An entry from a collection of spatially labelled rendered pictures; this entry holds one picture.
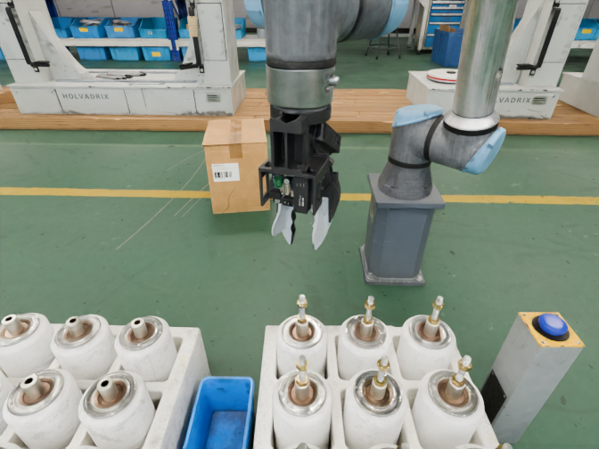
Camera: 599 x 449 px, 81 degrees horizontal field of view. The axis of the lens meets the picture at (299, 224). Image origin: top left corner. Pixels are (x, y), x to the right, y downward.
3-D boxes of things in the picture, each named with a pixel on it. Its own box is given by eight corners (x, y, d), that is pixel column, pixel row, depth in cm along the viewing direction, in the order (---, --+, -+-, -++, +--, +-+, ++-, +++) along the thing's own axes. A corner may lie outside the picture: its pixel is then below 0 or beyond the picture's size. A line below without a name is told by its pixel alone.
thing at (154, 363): (149, 368, 79) (127, 313, 69) (191, 370, 79) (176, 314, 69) (130, 411, 71) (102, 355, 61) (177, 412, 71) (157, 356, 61)
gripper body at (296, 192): (258, 210, 44) (251, 113, 38) (283, 181, 51) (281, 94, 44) (316, 221, 42) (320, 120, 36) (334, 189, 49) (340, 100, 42)
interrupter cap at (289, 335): (330, 339, 64) (330, 337, 64) (293, 357, 61) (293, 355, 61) (308, 312, 70) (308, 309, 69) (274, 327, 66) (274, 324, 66)
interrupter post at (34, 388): (35, 386, 57) (26, 373, 55) (49, 386, 57) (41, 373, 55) (25, 400, 55) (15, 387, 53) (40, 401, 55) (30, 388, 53)
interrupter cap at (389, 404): (346, 404, 54) (346, 402, 54) (361, 365, 60) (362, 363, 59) (395, 427, 51) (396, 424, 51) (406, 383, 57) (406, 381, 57)
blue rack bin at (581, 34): (545, 36, 474) (552, 18, 462) (575, 36, 472) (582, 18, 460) (567, 40, 432) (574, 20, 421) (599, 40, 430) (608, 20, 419)
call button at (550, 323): (530, 320, 60) (535, 312, 59) (553, 320, 60) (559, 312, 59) (544, 339, 57) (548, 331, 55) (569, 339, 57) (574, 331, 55)
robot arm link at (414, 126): (402, 143, 104) (410, 96, 96) (446, 156, 96) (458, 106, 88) (379, 155, 97) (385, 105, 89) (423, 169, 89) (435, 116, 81)
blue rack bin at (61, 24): (61, 34, 494) (56, 16, 483) (88, 34, 493) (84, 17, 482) (39, 38, 453) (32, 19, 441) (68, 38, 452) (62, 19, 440)
